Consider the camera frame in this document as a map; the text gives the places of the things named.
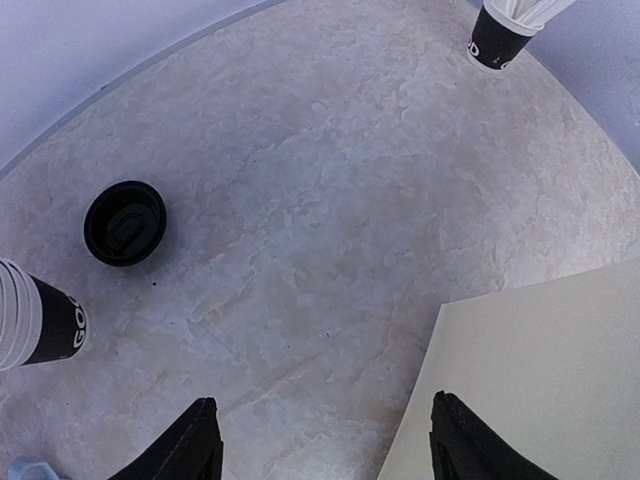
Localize blue glass cup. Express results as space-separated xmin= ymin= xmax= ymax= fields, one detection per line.
xmin=8 ymin=456 xmax=68 ymax=480

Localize black cup holding straws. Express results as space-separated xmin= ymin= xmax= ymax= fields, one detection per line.
xmin=466 ymin=1 xmax=544 ymax=72

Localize stack of black lids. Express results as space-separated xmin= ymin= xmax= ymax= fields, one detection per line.
xmin=83 ymin=180 xmax=168 ymax=267

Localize wrapped white straws bundle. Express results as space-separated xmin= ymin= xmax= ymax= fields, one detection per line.
xmin=482 ymin=0 xmax=575 ymax=35

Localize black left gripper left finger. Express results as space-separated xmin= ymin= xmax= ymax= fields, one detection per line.
xmin=111 ymin=397 xmax=223 ymax=480

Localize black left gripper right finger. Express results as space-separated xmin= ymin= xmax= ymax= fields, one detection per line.
xmin=429 ymin=391 xmax=553 ymax=480

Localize cream paper bag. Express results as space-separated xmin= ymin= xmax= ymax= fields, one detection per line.
xmin=380 ymin=260 xmax=639 ymax=479

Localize stack of paper cups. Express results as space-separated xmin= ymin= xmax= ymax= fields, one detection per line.
xmin=1 ymin=258 xmax=89 ymax=371

